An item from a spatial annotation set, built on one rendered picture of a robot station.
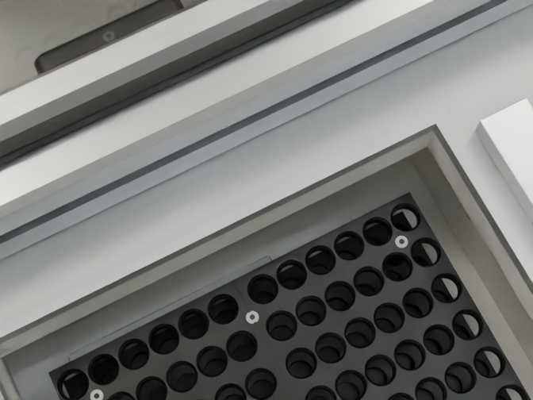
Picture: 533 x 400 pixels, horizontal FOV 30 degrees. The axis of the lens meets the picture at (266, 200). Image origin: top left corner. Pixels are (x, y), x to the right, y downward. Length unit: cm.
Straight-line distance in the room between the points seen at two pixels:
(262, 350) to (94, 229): 9
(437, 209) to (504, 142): 12
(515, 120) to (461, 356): 10
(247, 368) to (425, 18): 16
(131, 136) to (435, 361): 16
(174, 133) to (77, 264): 7
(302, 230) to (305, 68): 15
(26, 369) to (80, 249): 12
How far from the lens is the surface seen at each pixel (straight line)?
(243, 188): 40
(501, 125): 40
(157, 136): 36
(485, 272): 50
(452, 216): 50
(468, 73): 42
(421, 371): 43
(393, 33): 38
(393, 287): 44
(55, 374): 44
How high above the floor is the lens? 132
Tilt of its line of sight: 72 degrees down
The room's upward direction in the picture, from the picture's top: 4 degrees counter-clockwise
